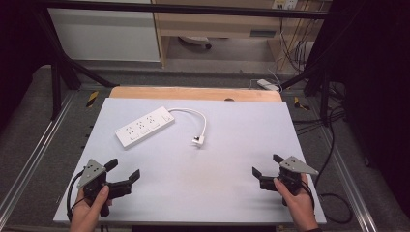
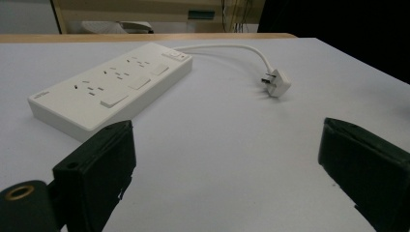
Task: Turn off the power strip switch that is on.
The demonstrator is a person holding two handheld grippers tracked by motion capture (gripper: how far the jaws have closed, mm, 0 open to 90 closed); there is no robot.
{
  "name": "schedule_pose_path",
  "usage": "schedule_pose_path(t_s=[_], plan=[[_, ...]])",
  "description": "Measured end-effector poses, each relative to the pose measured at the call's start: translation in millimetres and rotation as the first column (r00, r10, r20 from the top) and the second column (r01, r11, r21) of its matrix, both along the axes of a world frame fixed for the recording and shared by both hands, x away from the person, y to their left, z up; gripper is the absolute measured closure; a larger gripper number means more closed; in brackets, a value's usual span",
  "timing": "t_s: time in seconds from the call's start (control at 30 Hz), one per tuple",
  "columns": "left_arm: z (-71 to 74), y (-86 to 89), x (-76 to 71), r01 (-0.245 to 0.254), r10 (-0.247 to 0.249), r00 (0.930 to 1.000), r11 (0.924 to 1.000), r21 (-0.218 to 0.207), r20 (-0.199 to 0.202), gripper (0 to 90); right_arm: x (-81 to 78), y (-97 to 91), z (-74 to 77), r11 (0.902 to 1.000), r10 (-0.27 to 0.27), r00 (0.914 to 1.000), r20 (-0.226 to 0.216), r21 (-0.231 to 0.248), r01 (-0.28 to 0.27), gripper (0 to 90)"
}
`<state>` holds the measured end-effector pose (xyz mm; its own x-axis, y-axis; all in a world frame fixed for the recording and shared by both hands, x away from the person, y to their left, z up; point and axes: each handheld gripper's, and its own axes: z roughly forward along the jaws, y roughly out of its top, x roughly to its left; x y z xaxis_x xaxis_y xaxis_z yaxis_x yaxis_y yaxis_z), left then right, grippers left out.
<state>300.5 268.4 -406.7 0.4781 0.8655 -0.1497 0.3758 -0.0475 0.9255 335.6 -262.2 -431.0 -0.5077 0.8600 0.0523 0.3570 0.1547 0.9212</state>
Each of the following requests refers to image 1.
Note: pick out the office chair base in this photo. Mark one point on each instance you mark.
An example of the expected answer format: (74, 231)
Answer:
(196, 40)

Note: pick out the white wall socket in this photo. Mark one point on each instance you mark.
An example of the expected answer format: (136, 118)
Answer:
(285, 4)

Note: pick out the black curtain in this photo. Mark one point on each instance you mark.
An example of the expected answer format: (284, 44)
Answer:
(377, 80)
(19, 42)

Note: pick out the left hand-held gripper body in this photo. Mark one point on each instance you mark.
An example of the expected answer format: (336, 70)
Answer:
(93, 175)

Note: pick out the person's right hand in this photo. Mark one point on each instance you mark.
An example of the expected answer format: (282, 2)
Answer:
(298, 206)

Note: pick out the wooden table board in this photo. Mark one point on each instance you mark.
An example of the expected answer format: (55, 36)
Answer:
(180, 93)

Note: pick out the white floor power strip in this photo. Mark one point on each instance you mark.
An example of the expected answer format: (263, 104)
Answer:
(267, 84)

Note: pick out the person's left hand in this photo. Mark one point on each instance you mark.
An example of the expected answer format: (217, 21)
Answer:
(87, 212)

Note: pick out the black metal stand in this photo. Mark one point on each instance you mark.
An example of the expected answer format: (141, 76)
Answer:
(59, 71)
(322, 80)

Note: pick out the aluminium floor rail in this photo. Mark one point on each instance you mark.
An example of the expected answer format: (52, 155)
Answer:
(349, 183)
(35, 151)

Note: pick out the white plug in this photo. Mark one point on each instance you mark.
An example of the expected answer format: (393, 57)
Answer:
(198, 140)

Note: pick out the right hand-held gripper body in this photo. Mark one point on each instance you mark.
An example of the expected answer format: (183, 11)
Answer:
(291, 175)

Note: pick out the white cabinet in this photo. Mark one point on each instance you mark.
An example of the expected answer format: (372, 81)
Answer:
(103, 35)

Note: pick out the pale table cover sheet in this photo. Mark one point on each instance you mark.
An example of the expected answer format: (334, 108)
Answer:
(199, 180)

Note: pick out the black metal frame bar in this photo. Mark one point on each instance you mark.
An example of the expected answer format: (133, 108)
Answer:
(180, 9)

